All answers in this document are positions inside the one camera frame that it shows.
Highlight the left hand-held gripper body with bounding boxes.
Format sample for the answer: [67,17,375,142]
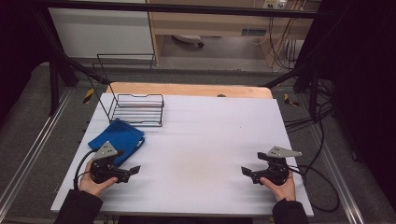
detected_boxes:
[89,140,125,185]

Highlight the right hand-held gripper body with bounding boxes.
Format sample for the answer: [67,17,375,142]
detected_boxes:
[257,146,304,187]

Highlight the person's left hand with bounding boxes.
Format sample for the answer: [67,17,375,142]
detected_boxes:
[78,159,120,198]

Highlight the person's right hand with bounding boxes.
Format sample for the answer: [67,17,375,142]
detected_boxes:
[259,171,297,203]

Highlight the blue folded cloth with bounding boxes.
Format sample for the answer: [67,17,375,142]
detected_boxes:
[87,118,146,168]

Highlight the yellow black striped tape piece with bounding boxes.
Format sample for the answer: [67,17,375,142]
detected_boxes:
[82,88,95,105]
[283,92,301,107]

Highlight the white cabinet panel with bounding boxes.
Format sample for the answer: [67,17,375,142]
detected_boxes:
[48,0,155,60]

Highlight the white chair base with caster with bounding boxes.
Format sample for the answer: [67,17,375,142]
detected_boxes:
[172,34,205,49]

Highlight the white power strip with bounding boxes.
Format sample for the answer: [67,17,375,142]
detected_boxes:
[262,0,288,9]

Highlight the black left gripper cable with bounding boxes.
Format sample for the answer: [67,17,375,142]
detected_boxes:
[72,148,98,191]

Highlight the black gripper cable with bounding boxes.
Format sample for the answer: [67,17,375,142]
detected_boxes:
[289,164,341,214]
[72,148,98,191]

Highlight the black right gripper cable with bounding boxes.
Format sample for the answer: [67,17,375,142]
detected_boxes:
[289,164,341,214]

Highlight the black wire rack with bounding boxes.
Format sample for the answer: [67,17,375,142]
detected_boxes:
[86,53,165,128]

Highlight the aluminium rail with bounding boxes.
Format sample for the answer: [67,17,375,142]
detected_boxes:
[0,88,73,216]
[306,119,367,224]

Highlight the black floor cables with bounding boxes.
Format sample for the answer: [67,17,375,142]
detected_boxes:
[283,78,335,175]

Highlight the bundle of hanging black cables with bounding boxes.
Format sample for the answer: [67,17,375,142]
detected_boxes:
[268,8,307,71]

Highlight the black metal frame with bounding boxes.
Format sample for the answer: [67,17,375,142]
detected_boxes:
[31,0,353,122]

